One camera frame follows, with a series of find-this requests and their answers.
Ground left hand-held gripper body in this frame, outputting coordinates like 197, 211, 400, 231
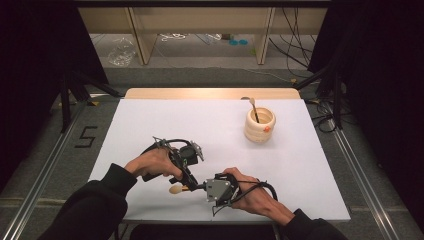
141, 135, 206, 184

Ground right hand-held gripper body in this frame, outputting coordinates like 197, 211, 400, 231
204, 172, 242, 208

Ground small wooden piece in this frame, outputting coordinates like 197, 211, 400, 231
168, 184, 202, 196

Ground cream ringed brush holder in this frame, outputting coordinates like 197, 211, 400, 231
243, 106, 277, 145

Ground wooden spoon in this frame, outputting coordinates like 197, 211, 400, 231
249, 97, 261, 124

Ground person's left hand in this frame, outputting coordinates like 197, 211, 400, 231
123, 147, 184, 181

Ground person's right hand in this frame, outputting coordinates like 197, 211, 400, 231
222, 167, 285, 218

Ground white table cover sheet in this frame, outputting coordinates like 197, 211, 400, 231
88, 98, 352, 223

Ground light wooden table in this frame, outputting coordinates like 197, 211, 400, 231
123, 87, 302, 101

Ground clear plastic bag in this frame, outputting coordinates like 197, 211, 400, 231
106, 36, 138, 68

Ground light wooden shelf unit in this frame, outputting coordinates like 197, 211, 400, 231
77, 6, 330, 66

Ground black metal stand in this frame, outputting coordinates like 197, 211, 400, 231
59, 70, 125, 135
292, 62, 345, 131

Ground black curtain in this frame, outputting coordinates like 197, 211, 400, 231
308, 0, 424, 231
0, 0, 110, 188

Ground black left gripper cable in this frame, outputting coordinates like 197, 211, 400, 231
152, 135, 194, 148

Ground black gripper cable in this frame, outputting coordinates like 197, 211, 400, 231
211, 179, 279, 218
152, 135, 194, 148

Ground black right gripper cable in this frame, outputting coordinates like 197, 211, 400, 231
211, 179, 279, 218

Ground white cable bundle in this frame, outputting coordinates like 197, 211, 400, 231
158, 32, 188, 43

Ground black floor cable coil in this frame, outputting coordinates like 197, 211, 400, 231
307, 98, 338, 135

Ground aluminium floor rail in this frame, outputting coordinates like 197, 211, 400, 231
327, 125, 403, 240
0, 99, 88, 240

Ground black hanging cable bundle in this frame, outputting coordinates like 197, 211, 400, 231
268, 7, 318, 70

